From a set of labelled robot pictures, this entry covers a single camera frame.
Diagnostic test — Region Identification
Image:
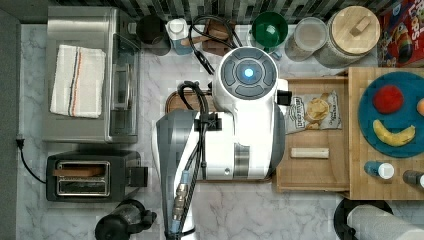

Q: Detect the orange fruit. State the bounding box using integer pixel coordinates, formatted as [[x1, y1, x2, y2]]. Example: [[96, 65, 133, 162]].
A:
[[416, 98, 424, 116]]

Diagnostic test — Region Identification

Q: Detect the dark grey cup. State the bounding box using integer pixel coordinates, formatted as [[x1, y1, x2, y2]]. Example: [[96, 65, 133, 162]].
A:
[[136, 15, 171, 56]]

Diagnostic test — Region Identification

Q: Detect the butcher block board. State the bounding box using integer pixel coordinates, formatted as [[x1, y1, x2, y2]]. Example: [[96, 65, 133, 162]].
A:
[[344, 67, 423, 200]]

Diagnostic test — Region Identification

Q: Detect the bag of potato chips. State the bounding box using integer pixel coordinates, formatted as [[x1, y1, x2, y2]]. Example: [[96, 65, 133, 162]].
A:
[[285, 91, 342, 134]]

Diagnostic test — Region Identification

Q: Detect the brown wooden box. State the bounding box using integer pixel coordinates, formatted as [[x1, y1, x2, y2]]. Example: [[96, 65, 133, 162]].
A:
[[202, 16, 235, 56]]

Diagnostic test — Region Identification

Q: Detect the colourful cereal box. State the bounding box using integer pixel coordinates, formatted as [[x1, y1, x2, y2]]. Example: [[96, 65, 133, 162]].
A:
[[378, 0, 424, 68]]

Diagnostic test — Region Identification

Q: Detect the dark wooden cutting board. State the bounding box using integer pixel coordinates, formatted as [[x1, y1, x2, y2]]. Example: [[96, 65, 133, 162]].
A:
[[164, 90, 272, 183]]

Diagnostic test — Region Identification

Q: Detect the black two-slot toaster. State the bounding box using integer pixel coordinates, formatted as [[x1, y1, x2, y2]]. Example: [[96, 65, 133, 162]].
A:
[[46, 150, 148, 203]]

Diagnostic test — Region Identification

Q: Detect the blue bottle white cap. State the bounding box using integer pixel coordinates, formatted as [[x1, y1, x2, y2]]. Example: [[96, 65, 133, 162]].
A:
[[364, 161, 395, 180]]

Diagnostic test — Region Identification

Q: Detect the black paper towel holder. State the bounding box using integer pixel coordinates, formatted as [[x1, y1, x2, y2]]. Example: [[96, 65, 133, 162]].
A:
[[333, 198, 393, 240]]

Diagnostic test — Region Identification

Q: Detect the stick of butter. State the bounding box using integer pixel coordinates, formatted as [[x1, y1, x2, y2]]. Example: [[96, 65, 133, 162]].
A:
[[290, 148, 329, 159]]

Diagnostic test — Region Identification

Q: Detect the red apple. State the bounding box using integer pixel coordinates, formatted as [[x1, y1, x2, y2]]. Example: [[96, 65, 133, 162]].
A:
[[373, 85, 404, 114]]

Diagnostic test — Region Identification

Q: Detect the paper towel roll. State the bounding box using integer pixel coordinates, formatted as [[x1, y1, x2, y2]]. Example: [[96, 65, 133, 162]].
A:
[[347, 205, 424, 240]]

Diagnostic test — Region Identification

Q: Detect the yellow banana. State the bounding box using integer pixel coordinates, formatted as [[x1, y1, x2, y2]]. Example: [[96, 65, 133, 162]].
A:
[[373, 120, 416, 147]]

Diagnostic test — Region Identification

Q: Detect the jar with wooden lid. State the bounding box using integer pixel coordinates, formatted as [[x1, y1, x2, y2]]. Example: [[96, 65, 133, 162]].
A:
[[314, 6, 380, 68]]

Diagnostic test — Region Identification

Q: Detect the wooden spoon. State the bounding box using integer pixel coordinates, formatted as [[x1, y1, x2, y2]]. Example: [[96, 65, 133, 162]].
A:
[[181, 30, 228, 46]]

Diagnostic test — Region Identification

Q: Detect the black toaster power cord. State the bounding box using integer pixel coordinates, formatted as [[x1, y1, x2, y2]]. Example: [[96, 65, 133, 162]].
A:
[[15, 134, 47, 185]]

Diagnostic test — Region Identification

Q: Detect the blue round plate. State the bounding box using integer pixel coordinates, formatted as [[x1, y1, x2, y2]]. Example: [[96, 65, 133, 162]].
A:
[[358, 72, 424, 158]]

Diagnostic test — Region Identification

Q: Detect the clear glass jar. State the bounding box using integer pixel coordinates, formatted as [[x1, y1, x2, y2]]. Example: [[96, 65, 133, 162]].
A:
[[285, 17, 328, 62]]

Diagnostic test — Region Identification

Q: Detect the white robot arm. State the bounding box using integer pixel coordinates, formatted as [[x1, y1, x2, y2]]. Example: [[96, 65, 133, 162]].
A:
[[152, 47, 288, 240]]

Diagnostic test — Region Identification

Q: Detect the white striped dish towel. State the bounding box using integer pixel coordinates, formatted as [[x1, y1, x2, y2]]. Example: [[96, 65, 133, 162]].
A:
[[50, 45, 106, 118]]

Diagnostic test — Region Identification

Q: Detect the dark grey shaker bottle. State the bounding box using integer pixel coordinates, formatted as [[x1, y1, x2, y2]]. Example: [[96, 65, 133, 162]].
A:
[[402, 170, 424, 188]]

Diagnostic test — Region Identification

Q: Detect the light wooden drawer tray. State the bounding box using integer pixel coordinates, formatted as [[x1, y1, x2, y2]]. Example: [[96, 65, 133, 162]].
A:
[[273, 76, 349, 192]]

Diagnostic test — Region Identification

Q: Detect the stainless steel toaster oven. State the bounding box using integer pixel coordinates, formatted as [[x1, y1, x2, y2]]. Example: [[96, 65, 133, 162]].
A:
[[42, 6, 140, 143]]

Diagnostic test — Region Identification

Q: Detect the green mug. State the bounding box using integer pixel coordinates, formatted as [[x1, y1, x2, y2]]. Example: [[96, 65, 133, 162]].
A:
[[246, 11, 288, 60]]

